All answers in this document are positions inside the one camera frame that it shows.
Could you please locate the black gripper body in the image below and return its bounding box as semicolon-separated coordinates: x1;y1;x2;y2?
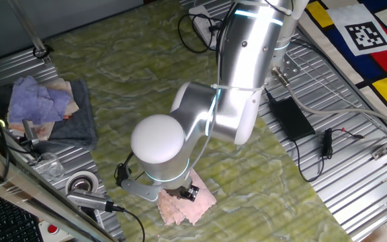
164;186;194;200

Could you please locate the pink fluffy cloth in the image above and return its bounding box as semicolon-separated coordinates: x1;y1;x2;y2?
156;167;218;227

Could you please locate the beige cloth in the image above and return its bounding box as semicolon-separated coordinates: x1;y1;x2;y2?
7;77;80;142

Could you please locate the purple fluffy cloth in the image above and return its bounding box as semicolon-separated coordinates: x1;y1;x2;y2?
8;75;73;126

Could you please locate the green marble pattern mat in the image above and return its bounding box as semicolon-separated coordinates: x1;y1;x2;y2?
47;0;354;242

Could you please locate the small steel bowl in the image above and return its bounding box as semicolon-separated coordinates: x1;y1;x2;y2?
64;170;99;195

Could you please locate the dark grey towel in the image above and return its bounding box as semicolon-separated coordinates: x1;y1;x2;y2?
0;78;97;152

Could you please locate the black power adapter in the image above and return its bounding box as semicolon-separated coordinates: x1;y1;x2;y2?
268;96;316;143

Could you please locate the grey box red button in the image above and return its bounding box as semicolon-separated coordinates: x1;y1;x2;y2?
38;220;75;242

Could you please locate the black keyboard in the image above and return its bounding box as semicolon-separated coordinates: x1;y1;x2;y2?
0;193;45;242

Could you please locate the white power strip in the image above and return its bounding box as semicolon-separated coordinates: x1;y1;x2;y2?
189;5;226;51

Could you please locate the clear acrylic rod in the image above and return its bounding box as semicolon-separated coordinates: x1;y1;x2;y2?
7;0;52;65

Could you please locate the white paper fiducial marker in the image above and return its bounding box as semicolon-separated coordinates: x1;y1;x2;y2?
326;3;387;57

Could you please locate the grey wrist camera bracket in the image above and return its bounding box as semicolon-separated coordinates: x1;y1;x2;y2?
114;151;163;202

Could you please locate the black camera cable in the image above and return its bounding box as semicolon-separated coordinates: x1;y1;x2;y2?
112;204;146;242

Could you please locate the silver ribbed camera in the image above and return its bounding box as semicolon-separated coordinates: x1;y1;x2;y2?
66;188;116;213

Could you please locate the black power cable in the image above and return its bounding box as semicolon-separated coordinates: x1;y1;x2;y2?
177;12;277;102

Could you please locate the black cord with red tip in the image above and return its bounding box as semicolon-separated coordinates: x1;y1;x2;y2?
293;127;366;184

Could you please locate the thick grey robot cable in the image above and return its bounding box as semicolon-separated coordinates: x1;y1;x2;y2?
271;66;387;132

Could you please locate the aluminium frame bar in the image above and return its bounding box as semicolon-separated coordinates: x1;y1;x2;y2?
0;137;119;242

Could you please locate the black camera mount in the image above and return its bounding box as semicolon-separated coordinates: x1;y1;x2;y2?
10;136;42;157

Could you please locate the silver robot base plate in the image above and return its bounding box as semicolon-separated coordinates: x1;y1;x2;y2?
262;40;302;97

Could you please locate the small grey camera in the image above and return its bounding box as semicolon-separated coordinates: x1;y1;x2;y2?
21;118;40;146

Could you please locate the small metal bracket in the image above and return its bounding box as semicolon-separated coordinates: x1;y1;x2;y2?
370;145;387;161

